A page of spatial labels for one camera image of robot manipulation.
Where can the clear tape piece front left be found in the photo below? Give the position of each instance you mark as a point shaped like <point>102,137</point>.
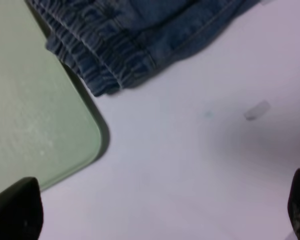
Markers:
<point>257,111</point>

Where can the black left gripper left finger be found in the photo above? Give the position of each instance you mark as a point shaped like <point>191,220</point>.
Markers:
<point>21,211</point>

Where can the light green plastic tray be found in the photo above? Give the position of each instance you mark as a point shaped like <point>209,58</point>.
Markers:
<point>46,129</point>

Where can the children's blue denim shorts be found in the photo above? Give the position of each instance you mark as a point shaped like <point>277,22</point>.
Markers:
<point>119,44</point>

